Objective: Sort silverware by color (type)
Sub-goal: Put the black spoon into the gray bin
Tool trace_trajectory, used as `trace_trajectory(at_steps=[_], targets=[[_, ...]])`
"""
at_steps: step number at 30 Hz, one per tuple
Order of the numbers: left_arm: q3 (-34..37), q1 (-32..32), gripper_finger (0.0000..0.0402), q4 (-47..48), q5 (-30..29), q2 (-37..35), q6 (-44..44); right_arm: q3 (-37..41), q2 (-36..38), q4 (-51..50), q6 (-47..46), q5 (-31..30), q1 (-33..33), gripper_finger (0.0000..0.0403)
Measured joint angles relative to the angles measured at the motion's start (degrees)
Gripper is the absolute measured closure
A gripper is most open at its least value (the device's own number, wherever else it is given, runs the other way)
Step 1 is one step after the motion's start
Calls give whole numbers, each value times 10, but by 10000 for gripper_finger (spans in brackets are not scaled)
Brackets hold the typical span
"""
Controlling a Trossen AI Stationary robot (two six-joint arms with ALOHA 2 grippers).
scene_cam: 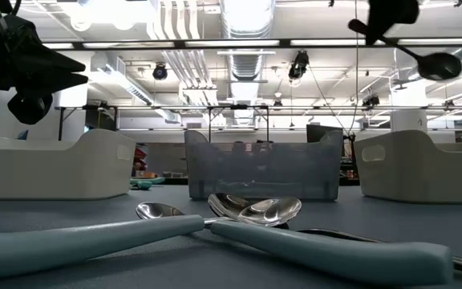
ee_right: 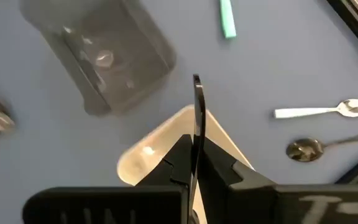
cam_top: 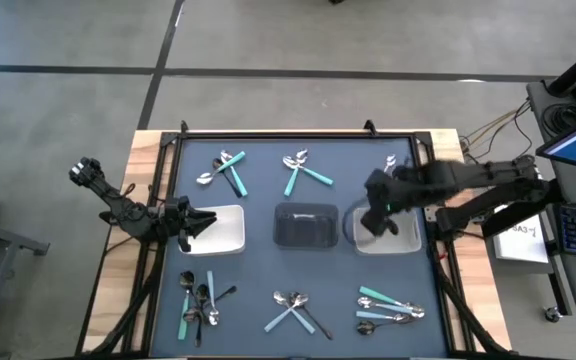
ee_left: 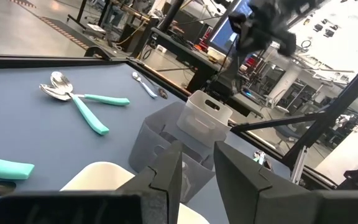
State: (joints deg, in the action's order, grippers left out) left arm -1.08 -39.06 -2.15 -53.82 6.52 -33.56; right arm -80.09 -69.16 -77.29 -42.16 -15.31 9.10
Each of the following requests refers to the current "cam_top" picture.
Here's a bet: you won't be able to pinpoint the grey translucent plastic bin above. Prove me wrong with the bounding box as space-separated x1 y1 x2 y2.
272 201 340 250

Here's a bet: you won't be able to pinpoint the white plastic bin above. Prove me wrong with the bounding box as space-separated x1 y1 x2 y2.
177 203 247 257
351 205 423 255

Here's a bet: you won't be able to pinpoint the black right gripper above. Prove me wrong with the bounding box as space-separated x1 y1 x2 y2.
362 168 413 237

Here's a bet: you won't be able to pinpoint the white paper sheet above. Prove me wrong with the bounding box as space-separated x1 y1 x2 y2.
492 214 550 265

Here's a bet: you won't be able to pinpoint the grey metal stand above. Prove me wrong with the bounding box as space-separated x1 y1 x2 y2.
0 214 52 360

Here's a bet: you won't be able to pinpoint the coiled black cable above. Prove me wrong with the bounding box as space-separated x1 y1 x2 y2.
540 102 576 134

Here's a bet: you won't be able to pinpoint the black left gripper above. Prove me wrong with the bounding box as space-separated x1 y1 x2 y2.
164 195 218 254

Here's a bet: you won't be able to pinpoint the black aluminium table frame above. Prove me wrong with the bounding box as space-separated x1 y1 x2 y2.
75 119 514 360

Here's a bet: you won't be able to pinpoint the yellow and black cables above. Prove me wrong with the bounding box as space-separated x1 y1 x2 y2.
460 99 534 166

